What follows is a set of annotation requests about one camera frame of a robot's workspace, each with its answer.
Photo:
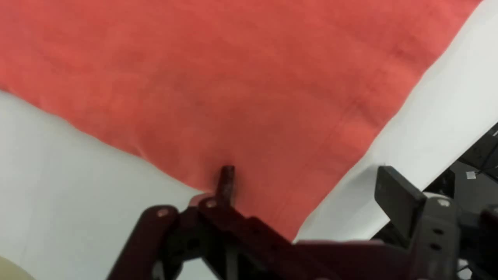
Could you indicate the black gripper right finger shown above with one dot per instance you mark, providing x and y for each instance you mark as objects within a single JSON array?
[{"x": 430, "y": 233}]

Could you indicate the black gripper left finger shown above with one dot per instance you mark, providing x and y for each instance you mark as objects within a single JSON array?
[{"x": 227, "y": 233}]

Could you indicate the coral red cloth shirt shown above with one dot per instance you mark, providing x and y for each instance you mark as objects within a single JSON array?
[{"x": 233, "y": 78}]

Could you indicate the cream plastic bowl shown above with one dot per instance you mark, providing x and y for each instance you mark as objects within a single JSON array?
[{"x": 9, "y": 272}]

